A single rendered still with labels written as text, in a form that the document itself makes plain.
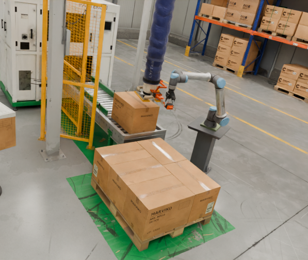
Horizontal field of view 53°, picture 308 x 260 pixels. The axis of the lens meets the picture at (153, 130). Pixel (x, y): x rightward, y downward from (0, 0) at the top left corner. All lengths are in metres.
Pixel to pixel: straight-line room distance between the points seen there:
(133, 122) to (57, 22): 1.52
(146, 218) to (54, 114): 2.00
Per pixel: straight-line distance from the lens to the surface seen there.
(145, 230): 3.15
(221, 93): 3.96
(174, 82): 3.44
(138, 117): 4.09
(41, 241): 3.38
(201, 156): 4.56
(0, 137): 3.50
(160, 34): 3.78
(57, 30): 3.95
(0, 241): 3.44
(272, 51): 12.45
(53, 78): 4.09
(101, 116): 4.55
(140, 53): 7.15
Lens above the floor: 2.44
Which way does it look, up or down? 25 degrees down
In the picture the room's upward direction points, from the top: 11 degrees clockwise
